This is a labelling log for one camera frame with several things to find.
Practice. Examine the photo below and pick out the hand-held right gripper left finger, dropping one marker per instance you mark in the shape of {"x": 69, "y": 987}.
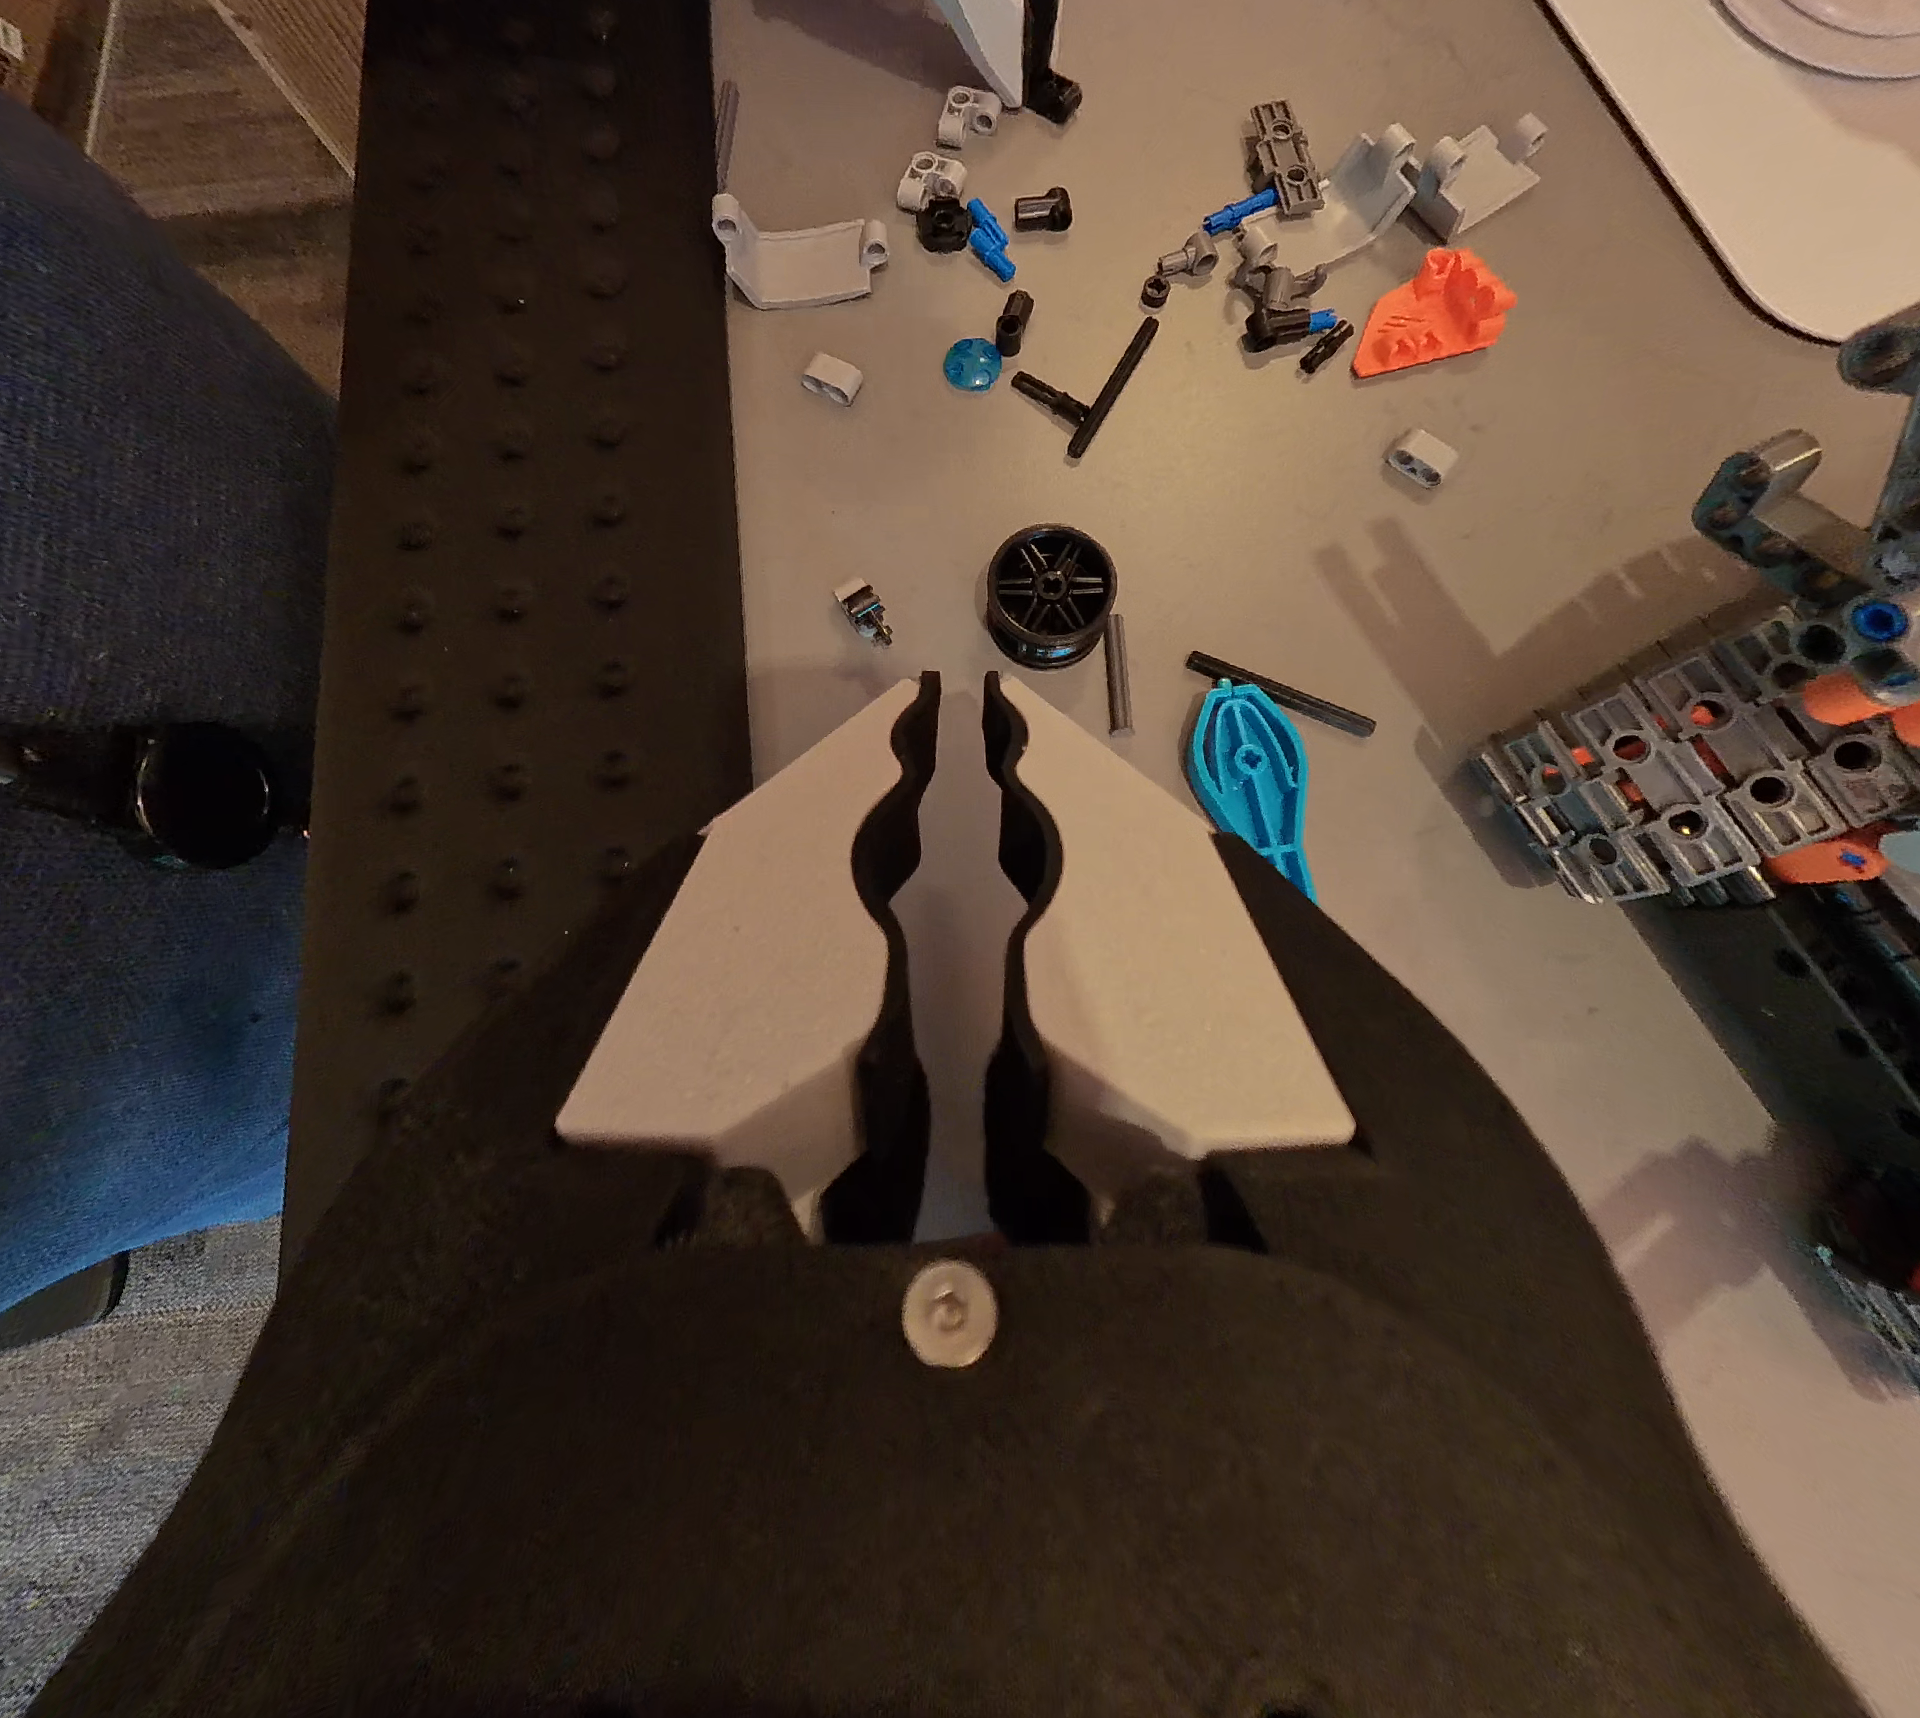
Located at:
{"x": 734, "y": 998}

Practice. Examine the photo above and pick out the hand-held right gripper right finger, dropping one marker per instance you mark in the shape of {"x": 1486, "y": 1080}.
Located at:
{"x": 1185, "y": 998}

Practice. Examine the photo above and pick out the light grey cross connector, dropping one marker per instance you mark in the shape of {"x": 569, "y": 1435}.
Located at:
{"x": 926, "y": 180}
{"x": 968, "y": 117}

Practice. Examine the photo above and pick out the blue plastic separator tool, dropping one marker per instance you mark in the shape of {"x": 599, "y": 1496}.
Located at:
{"x": 1244, "y": 772}

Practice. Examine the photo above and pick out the light grey axle connector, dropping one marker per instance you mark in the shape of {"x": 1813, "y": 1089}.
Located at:
{"x": 858, "y": 609}

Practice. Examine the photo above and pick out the grey angled connector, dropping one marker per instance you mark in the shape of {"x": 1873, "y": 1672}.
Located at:
{"x": 1275, "y": 281}

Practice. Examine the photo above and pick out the black axle connector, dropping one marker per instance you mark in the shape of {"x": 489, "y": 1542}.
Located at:
{"x": 1042, "y": 210}

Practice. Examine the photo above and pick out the short dark grey axle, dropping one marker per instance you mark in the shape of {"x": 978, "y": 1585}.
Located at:
{"x": 1120, "y": 682}

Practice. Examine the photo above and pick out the black round brick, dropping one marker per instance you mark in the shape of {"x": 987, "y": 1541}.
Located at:
{"x": 945, "y": 226}

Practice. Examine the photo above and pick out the black pin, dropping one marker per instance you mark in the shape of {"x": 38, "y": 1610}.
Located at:
{"x": 1042, "y": 395}
{"x": 1328, "y": 347}
{"x": 1304, "y": 698}

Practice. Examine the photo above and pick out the grey pin connector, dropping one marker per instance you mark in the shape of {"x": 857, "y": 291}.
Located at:
{"x": 1194, "y": 257}

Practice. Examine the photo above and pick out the grey curved panel piece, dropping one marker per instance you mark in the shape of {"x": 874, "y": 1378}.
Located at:
{"x": 1485, "y": 172}
{"x": 794, "y": 262}
{"x": 1358, "y": 188}

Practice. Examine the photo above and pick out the black spoked wheel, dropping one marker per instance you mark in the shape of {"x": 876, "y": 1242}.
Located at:
{"x": 1051, "y": 586}

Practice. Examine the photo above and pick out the blue transparent dome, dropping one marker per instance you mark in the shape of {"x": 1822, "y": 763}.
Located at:
{"x": 972, "y": 369}

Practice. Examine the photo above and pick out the black axle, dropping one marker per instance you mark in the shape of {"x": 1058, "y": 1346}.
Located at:
{"x": 1113, "y": 387}

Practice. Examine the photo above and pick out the small grey beam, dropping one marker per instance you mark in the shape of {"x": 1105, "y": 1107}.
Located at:
{"x": 1421, "y": 461}
{"x": 832, "y": 381}

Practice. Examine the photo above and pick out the orange sloped panel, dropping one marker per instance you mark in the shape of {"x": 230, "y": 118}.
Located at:
{"x": 1424, "y": 323}

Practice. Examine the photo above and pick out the black dimpled pad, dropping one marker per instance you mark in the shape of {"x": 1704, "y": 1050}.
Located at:
{"x": 525, "y": 473}

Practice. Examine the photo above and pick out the grey orange toy tracked robot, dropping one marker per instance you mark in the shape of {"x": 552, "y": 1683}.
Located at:
{"x": 1724, "y": 788}

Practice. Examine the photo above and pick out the dark grey frame connector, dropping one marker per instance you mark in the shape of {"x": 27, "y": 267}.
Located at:
{"x": 1282, "y": 159}

